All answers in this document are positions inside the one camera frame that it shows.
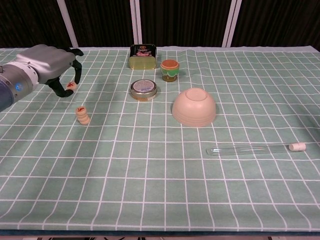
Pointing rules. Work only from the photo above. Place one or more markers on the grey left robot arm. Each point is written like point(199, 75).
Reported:
point(12, 85)

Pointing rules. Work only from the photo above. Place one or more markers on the beige upturned bowl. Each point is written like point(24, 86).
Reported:
point(193, 107)

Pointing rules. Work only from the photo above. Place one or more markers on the glass test tube white stopper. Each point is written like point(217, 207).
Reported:
point(250, 149)

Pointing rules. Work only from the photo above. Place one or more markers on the small orange jar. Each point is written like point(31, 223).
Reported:
point(170, 70)

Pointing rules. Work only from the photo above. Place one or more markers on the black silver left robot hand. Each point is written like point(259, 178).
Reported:
point(47, 62)

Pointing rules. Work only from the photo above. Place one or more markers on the round wooden chess piece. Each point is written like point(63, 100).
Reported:
point(84, 121)
point(70, 85)
point(83, 118)
point(82, 115)
point(81, 109)

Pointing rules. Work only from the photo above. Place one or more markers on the black luncheon meat tin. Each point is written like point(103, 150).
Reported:
point(142, 60)

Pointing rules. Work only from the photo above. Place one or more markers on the white partition frame bar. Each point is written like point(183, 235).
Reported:
point(136, 22)
point(232, 22)
point(67, 22)

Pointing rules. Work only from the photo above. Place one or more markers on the green checked tablecloth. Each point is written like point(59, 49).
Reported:
point(150, 175)

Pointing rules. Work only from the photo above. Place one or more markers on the round metal tin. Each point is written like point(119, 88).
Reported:
point(143, 90)

